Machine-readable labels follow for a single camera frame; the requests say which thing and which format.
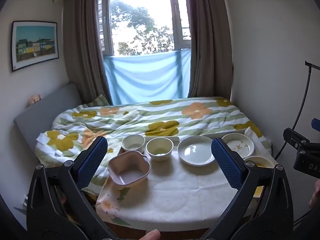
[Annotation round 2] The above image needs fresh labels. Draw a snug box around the white framed window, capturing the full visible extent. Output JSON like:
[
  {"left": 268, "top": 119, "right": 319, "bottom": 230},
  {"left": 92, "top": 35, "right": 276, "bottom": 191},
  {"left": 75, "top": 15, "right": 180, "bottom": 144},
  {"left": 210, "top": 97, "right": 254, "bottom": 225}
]
[{"left": 96, "top": 0, "right": 192, "bottom": 57}]

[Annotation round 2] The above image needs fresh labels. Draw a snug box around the plain white plate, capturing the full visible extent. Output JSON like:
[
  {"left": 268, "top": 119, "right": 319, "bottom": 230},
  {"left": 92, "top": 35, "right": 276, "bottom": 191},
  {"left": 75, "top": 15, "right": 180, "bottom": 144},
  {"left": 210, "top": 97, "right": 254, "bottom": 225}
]
[{"left": 177, "top": 135, "right": 216, "bottom": 166}]

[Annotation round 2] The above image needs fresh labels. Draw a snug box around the person's right hand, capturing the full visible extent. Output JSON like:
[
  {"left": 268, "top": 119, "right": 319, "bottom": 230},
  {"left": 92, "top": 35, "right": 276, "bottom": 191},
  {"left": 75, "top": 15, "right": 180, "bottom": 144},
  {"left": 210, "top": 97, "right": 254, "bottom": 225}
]
[{"left": 309, "top": 179, "right": 320, "bottom": 209}]

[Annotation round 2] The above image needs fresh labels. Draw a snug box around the black curved stand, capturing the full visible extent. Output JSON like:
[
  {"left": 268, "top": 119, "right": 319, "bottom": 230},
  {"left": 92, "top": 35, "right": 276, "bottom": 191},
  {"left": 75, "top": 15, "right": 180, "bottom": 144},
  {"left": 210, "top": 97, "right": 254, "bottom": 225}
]
[{"left": 274, "top": 60, "right": 320, "bottom": 160}]

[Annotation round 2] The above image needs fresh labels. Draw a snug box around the floral striped blanket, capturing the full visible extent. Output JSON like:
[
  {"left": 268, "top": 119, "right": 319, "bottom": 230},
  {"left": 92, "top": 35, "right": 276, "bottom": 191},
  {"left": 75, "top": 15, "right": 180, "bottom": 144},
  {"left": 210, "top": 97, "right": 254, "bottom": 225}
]
[{"left": 34, "top": 96, "right": 272, "bottom": 195}]

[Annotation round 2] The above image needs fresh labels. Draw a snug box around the light blue cloth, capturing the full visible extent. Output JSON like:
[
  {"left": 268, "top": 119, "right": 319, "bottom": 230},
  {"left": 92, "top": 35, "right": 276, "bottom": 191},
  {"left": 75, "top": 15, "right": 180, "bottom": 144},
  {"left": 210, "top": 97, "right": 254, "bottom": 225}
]
[{"left": 103, "top": 50, "right": 192, "bottom": 105}]

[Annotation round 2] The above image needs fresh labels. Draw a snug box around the green striped pillow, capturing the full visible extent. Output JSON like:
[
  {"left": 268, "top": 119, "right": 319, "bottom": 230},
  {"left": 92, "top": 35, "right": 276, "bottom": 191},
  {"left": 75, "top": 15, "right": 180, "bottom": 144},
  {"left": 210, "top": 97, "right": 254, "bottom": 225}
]
[{"left": 86, "top": 94, "right": 109, "bottom": 107}]

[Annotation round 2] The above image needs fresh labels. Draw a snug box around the white patterned tablecloth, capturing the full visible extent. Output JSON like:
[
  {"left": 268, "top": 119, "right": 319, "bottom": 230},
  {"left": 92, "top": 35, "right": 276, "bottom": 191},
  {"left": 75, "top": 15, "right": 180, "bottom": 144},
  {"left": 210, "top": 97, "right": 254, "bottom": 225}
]
[{"left": 96, "top": 130, "right": 278, "bottom": 227}]

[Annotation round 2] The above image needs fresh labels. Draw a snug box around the white ribbed bowl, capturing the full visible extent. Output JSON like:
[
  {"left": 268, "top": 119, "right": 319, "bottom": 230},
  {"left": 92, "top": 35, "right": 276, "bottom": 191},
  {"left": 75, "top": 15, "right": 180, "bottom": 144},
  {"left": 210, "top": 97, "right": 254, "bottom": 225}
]
[{"left": 121, "top": 134, "right": 146, "bottom": 154}]

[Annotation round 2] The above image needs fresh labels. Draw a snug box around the framed houses picture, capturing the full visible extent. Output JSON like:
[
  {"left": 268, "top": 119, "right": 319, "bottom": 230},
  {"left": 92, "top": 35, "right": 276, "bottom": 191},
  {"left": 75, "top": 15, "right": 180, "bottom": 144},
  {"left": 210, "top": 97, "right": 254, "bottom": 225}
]
[{"left": 10, "top": 20, "right": 60, "bottom": 72}]

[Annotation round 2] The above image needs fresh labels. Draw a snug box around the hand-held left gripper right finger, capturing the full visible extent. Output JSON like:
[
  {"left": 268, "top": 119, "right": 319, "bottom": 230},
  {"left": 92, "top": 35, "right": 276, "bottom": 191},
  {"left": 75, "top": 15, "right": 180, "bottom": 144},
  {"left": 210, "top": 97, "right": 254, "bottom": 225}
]
[{"left": 205, "top": 137, "right": 293, "bottom": 240}]

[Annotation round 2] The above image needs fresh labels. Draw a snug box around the small pink plush toy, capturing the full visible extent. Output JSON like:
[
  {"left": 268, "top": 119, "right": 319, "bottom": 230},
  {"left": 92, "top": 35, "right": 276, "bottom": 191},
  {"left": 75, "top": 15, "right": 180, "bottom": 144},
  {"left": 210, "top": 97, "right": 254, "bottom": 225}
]
[{"left": 27, "top": 94, "right": 42, "bottom": 105}]

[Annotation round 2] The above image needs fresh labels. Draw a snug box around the cream floral plate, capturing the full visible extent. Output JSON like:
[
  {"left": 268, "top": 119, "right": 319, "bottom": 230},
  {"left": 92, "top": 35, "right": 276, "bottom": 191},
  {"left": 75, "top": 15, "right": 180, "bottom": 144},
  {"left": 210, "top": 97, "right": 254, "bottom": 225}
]
[{"left": 221, "top": 133, "right": 255, "bottom": 157}]

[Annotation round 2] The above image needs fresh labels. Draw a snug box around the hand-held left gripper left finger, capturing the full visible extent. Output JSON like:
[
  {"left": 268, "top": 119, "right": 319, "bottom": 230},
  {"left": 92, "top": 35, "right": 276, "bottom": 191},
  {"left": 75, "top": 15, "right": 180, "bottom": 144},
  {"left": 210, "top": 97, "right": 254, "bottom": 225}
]
[{"left": 26, "top": 135, "right": 118, "bottom": 240}]

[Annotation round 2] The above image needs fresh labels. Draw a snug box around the pink square bowl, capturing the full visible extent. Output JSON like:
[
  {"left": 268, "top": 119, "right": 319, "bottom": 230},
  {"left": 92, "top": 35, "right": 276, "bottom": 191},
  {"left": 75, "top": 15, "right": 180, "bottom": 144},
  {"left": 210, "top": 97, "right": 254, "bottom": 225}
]
[{"left": 107, "top": 151, "right": 151, "bottom": 186}]

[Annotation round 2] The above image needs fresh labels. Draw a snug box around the grey padded headboard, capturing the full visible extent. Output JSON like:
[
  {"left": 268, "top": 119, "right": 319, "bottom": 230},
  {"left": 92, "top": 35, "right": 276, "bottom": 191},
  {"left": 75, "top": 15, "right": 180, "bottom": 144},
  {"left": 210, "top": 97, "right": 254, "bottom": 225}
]
[{"left": 13, "top": 83, "right": 83, "bottom": 155}]

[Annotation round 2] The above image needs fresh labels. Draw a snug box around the cream round bowl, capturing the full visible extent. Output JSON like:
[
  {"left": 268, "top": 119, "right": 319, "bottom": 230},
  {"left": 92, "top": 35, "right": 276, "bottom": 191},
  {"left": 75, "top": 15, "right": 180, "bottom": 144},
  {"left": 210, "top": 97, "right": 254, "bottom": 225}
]
[{"left": 146, "top": 138, "right": 174, "bottom": 161}]

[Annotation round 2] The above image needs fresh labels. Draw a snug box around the duck print deep plate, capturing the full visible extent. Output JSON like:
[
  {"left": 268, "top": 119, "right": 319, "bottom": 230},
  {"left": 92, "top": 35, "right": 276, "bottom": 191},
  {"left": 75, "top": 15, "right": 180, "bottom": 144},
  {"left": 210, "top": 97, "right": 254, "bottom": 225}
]
[{"left": 244, "top": 156, "right": 275, "bottom": 169}]

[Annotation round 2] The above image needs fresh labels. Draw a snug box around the person's left hand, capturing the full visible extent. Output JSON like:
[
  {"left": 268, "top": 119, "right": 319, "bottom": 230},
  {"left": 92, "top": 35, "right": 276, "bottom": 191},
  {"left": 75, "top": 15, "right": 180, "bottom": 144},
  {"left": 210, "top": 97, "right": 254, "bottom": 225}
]
[{"left": 139, "top": 229, "right": 161, "bottom": 240}]

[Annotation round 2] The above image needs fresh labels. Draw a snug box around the brown curtain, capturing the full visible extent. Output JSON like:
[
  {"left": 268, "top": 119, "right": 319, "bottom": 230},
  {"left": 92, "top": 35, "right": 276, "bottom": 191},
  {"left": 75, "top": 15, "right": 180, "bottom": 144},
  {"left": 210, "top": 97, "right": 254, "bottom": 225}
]
[
  {"left": 186, "top": 0, "right": 234, "bottom": 98},
  {"left": 62, "top": 0, "right": 113, "bottom": 105}
]

